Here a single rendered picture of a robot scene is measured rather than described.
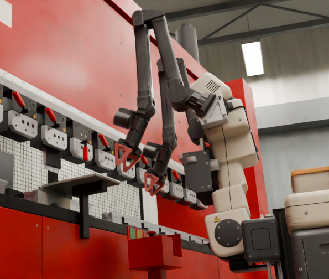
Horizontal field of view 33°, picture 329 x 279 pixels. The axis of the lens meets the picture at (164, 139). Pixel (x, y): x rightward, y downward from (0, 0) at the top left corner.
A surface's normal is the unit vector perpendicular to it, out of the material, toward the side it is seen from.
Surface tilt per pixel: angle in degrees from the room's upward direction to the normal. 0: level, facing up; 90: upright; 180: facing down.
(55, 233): 90
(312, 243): 90
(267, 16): 180
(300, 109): 90
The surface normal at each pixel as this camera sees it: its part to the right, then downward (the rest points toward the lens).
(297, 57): -0.39, -0.28
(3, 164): 0.89, -0.21
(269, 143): -0.05, -0.33
